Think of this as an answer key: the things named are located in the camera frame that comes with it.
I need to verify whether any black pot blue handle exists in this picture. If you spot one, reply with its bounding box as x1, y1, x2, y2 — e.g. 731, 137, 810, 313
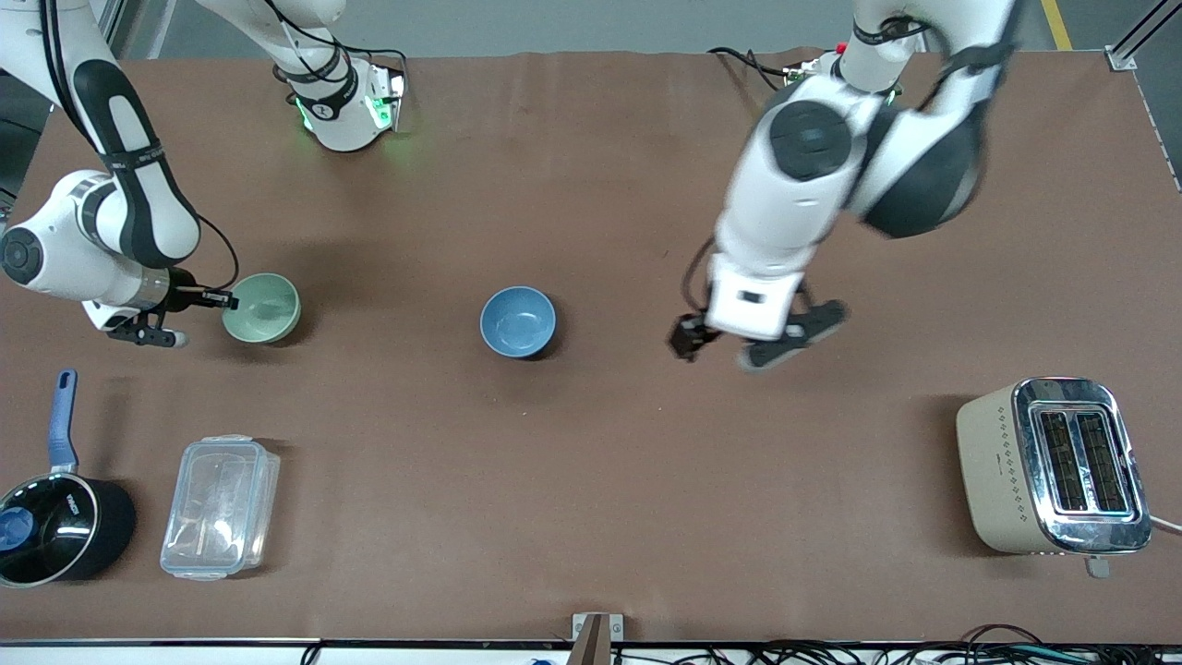
0, 369, 139, 589

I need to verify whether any glass lid blue knob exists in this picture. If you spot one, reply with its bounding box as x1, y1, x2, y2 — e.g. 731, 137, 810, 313
0, 473, 99, 588

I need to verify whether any brown wooden strut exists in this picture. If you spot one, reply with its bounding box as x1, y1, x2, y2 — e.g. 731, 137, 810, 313
567, 614, 612, 665

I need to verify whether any brown table cover mat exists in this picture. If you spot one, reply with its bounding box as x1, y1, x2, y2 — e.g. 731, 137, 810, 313
0, 48, 1182, 646

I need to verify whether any teal cable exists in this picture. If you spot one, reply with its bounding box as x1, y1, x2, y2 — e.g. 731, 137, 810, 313
1005, 646, 1120, 663

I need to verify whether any clear plastic food container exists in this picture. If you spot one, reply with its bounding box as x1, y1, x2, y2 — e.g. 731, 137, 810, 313
159, 434, 283, 583

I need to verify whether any green bowl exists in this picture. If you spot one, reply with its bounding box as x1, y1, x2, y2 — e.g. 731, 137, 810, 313
221, 272, 304, 346

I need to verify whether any aluminium frame profile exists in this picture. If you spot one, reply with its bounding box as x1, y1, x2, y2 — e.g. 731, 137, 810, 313
1105, 0, 1182, 74
90, 0, 127, 58

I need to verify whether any blue bowl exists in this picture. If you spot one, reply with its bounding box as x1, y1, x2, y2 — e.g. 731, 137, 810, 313
478, 285, 559, 360

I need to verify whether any metal bracket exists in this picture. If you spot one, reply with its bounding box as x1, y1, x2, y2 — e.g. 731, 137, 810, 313
572, 612, 626, 644

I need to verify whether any cream chrome toaster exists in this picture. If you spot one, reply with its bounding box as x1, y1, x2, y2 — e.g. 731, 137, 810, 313
955, 376, 1154, 581

